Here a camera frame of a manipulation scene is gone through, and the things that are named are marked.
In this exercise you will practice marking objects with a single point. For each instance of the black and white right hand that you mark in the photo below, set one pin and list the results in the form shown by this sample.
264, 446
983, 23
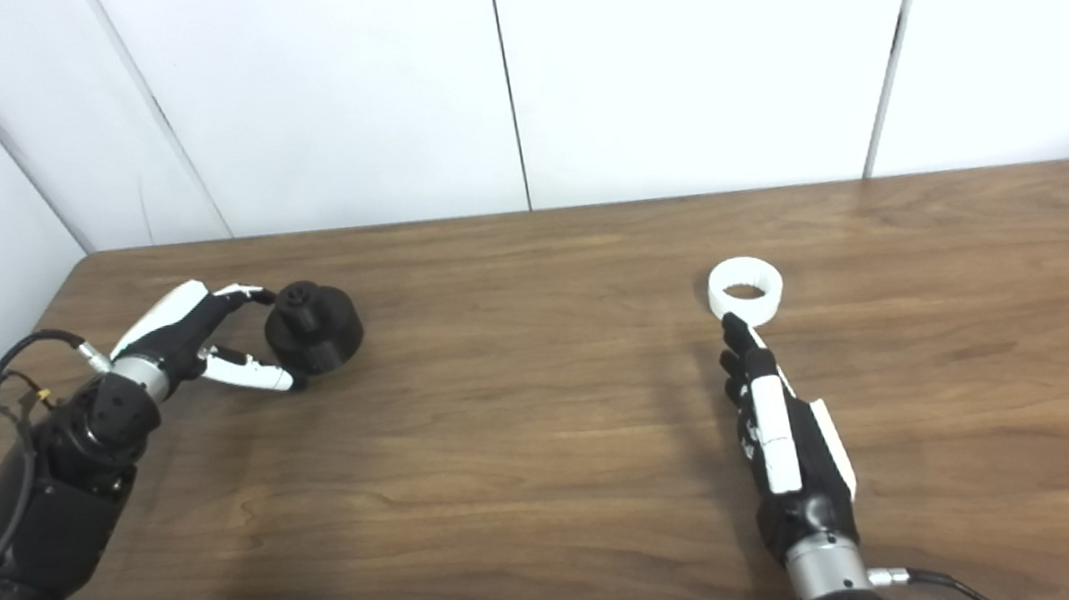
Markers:
796, 471

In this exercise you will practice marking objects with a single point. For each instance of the black and white left hand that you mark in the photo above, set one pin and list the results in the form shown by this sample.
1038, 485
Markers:
186, 330

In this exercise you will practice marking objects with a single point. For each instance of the round black part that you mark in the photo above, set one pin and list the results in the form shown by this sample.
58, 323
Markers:
322, 329

